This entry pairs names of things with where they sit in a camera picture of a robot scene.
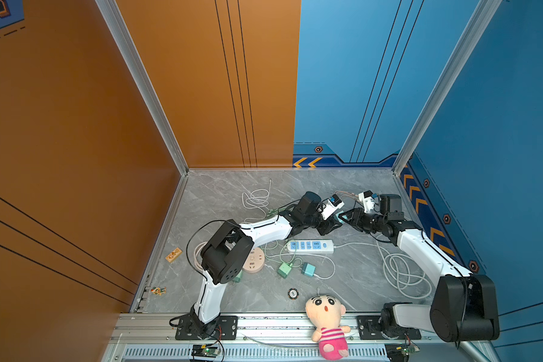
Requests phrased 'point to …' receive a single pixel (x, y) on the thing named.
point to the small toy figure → (158, 291)
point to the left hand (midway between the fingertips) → (339, 217)
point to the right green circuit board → (406, 350)
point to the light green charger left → (237, 278)
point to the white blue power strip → (310, 246)
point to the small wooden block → (173, 256)
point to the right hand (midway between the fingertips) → (342, 217)
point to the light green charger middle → (284, 269)
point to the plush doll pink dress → (325, 312)
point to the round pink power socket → (255, 261)
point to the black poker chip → (292, 293)
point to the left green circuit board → (210, 351)
